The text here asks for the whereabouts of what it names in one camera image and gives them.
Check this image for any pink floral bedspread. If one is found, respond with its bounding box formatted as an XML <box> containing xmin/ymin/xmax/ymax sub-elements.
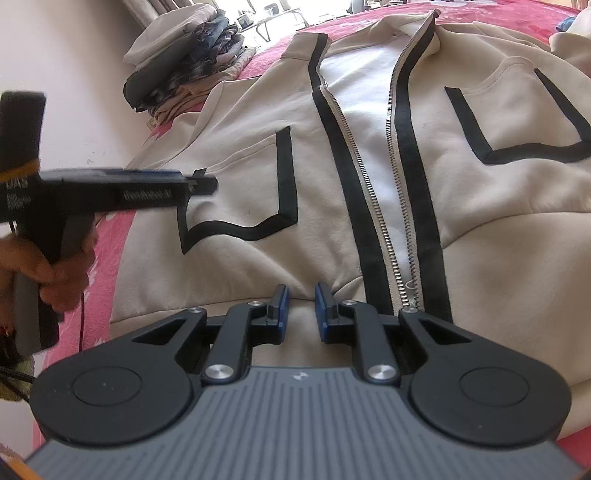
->
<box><xmin>0</xmin><ymin>0</ymin><xmax>591</xmax><ymax>462</ymax></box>

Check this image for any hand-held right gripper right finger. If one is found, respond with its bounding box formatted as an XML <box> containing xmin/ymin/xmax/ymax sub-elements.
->
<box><xmin>314</xmin><ymin>282</ymin><xmax>472</xmax><ymax>385</ymax></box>

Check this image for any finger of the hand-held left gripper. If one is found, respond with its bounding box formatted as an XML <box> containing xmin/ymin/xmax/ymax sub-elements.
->
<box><xmin>115</xmin><ymin>167</ymin><xmax>219</xmax><ymax>210</ymax></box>

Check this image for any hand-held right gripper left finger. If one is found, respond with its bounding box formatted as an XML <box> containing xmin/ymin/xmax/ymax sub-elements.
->
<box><xmin>131</xmin><ymin>285</ymin><xmax>291</xmax><ymax>385</ymax></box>

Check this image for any person's left hand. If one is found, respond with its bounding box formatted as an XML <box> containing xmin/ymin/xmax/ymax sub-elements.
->
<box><xmin>0</xmin><ymin>226</ymin><xmax>100</xmax><ymax>324</ymax></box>

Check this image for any beige zip jacket black trim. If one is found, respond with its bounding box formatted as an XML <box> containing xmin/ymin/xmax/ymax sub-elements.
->
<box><xmin>111</xmin><ymin>7</ymin><xmax>591</xmax><ymax>398</ymax></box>

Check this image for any beige curtain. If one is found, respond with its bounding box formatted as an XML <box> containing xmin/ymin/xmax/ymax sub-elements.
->
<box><xmin>121</xmin><ymin>0</ymin><xmax>185</xmax><ymax>31</ymax></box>

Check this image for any stack of folded clothes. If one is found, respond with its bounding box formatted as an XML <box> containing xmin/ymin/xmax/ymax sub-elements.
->
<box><xmin>122</xmin><ymin>11</ymin><xmax>257</xmax><ymax>125</ymax></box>

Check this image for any black cable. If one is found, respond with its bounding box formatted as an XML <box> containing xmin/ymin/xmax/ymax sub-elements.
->
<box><xmin>76</xmin><ymin>286</ymin><xmax>90</xmax><ymax>355</ymax></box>

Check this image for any dark balcony furniture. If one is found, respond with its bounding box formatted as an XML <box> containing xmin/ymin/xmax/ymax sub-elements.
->
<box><xmin>235</xmin><ymin>2</ymin><xmax>311</xmax><ymax>43</ymax></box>

